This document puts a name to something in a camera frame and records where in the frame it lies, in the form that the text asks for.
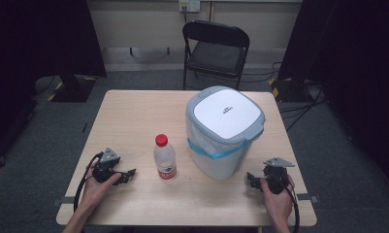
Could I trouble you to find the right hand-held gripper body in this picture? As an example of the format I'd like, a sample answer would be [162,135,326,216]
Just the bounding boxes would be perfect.
[261,156,296,195]

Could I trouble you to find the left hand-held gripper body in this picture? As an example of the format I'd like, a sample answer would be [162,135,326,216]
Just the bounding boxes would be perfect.
[92,147,122,184]

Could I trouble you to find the clear bottle with red cap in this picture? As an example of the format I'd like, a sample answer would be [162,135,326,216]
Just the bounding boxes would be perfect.
[152,133,178,181]

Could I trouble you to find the white and grey trash can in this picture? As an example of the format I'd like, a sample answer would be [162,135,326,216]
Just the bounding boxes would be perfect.
[185,84,267,182]

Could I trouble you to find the person's left hand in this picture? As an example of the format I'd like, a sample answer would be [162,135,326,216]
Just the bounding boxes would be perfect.
[80,165,122,216]

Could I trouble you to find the person's right hand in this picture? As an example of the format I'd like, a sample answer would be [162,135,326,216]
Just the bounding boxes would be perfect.
[259,174,296,225]

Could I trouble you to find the grey tape strip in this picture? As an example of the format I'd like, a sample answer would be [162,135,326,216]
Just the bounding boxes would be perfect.
[51,195,77,208]
[296,192,320,205]

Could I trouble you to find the translucent trash bag blue band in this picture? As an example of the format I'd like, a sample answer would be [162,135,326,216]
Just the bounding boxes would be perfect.
[186,117,252,160]

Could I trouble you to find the black stand base yellow stripes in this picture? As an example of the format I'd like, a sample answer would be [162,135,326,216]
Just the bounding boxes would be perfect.
[47,75,98,104]
[268,77,313,104]

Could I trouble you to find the black folding chair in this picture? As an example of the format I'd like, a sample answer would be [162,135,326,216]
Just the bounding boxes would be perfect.
[181,19,251,91]

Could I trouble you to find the dark curtain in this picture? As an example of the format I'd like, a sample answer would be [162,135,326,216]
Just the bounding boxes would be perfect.
[0,0,108,169]
[277,0,389,192]

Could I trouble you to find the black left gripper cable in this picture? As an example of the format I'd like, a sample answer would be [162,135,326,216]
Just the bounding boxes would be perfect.
[73,151,105,214]

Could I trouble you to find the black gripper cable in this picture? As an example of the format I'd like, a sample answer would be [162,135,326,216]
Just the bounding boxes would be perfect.
[73,151,105,214]
[269,173,301,233]

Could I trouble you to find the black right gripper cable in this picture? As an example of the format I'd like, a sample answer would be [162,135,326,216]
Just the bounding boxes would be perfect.
[269,173,301,233]

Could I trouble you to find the black floor cables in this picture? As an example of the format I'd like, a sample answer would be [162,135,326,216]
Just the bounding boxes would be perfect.
[240,60,328,132]

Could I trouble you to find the white wall outlet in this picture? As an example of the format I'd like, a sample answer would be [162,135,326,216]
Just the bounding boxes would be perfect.
[178,0,202,14]

